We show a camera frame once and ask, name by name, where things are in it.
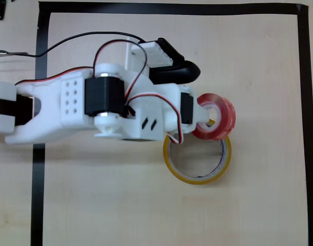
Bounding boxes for small red tape roll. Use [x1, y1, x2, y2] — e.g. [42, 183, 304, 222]
[191, 92, 237, 141]

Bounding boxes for red white black servo wire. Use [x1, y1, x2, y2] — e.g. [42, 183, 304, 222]
[14, 66, 94, 86]
[93, 39, 148, 102]
[127, 93, 185, 144]

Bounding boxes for large yellow tape roll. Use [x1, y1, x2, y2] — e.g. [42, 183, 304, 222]
[163, 119, 232, 185]

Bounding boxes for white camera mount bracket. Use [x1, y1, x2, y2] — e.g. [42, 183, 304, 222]
[125, 37, 174, 70]

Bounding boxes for thin metal screwdriver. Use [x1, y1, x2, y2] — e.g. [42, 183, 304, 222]
[0, 50, 28, 56]

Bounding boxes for black camera cable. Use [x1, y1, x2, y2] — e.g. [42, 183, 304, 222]
[7, 31, 147, 58]

